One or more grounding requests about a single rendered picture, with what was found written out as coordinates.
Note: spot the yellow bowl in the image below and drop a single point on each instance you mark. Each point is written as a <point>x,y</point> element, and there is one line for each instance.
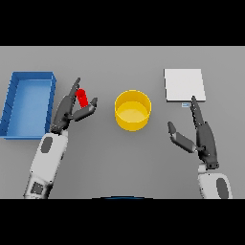
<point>132,110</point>

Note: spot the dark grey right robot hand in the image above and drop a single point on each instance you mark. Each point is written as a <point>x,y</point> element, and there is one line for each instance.
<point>205,140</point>

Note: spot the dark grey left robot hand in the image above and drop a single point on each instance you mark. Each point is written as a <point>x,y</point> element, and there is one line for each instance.
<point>63,111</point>

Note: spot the blue tray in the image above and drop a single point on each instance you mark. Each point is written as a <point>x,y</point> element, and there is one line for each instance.
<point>28,104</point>

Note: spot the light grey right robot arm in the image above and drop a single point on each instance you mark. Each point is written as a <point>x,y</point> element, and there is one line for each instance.
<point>213,185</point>

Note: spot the red beaker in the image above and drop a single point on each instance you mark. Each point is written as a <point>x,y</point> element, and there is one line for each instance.
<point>82,97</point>

